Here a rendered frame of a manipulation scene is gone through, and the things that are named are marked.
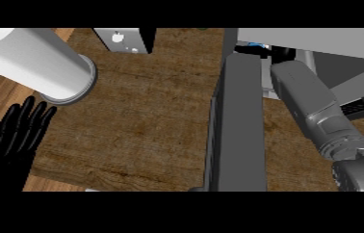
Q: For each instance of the pale grey microwave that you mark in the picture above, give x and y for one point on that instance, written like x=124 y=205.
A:
x=304 y=38

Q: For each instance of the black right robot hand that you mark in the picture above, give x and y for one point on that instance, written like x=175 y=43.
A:
x=280 y=54

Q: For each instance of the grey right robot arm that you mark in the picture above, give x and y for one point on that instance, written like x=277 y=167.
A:
x=308 y=98

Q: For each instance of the white cylinder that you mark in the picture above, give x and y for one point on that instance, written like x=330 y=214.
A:
x=40 y=63

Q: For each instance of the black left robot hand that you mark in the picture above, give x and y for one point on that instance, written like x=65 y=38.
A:
x=16 y=137

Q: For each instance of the small blue object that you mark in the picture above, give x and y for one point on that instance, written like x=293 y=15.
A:
x=256 y=45

